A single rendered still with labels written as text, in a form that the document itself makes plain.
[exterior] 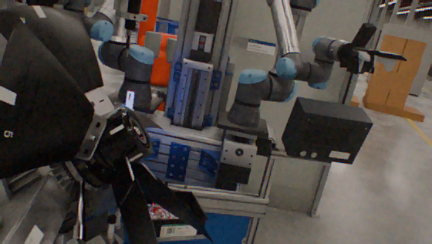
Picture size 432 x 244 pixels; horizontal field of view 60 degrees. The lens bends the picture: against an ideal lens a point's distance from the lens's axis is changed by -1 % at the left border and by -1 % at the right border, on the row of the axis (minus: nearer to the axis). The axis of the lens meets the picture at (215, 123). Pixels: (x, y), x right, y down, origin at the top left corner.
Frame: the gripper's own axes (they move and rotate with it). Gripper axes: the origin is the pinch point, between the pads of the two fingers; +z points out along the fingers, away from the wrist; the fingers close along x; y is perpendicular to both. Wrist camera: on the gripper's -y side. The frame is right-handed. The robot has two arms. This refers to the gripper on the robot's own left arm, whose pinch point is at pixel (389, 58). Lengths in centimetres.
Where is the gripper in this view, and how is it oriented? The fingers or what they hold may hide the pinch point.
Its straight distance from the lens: 127.7
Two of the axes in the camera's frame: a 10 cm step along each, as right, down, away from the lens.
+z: 3.7, 3.5, -8.6
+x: -9.3, 0.7, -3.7
